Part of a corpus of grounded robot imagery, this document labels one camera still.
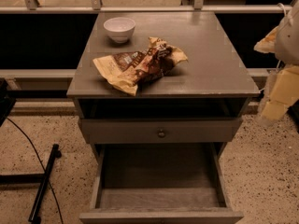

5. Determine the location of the closed top grey drawer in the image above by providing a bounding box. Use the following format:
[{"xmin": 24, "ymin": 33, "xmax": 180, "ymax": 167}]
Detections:
[{"xmin": 78, "ymin": 118, "xmax": 242, "ymax": 145}]

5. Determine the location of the brown chip bag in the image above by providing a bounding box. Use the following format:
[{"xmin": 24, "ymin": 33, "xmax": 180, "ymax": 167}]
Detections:
[{"xmin": 93, "ymin": 37, "xmax": 188, "ymax": 96}]

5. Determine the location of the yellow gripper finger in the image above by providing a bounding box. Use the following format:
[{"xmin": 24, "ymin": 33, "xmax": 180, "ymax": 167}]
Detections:
[
  {"xmin": 253, "ymin": 27, "xmax": 278, "ymax": 53},
  {"xmin": 258, "ymin": 66, "xmax": 299, "ymax": 121}
]

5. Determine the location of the grey wooden drawer cabinet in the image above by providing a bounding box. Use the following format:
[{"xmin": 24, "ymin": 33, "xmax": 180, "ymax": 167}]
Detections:
[{"xmin": 65, "ymin": 10, "xmax": 261, "ymax": 224}]

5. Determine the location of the white hanging cable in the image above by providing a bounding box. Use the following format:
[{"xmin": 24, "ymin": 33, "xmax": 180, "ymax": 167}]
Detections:
[{"xmin": 276, "ymin": 2, "xmax": 288, "ymax": 17}]

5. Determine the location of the round metal drawer knob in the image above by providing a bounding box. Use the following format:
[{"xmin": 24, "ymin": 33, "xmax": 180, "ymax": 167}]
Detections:
[{"xmin": 157, "ymin": 129, "xmax": 165, "ymax": 138}]

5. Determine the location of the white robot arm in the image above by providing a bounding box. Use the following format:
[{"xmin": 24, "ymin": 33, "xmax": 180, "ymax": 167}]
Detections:
[{"xmin": 254, "ymin": 3, "xmax": 299, "ymax": 123}]

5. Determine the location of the black floor cable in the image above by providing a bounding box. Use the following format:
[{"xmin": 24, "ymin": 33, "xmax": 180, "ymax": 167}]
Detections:
[{"xmin": 6, "ymin": 117, "xmax": 64, "ymax": 224}]

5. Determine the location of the white ceramic bowl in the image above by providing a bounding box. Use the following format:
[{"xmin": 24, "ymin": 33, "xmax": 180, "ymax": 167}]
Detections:
[{"xmin": 104, "ymin": 17, "xmax": 135, "ymax": 44}]

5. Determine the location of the open middle grey drawer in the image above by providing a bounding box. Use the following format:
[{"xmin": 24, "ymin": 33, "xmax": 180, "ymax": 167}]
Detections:
[{"xmin": 79, "ymin": 144, "xmax": 243, "ymax": 224}]

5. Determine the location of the black metal stand base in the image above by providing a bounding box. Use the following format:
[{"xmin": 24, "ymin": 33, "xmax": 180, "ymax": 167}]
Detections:
[{"xmin": 0, "ymin": 144, "xmax": 62, "ymax": 224}]

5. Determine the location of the metal railing frame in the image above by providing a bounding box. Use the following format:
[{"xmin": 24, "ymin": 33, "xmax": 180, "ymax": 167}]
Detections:
[{"xmin": 0, "ymin": 0, "xmax": 299, "ymax": 15}]

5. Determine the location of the dark object at left edge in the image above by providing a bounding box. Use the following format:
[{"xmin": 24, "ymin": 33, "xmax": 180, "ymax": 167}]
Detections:
[{"xmin": 0, "ymin": 79, "xmax": 16, "ymax": 126}]

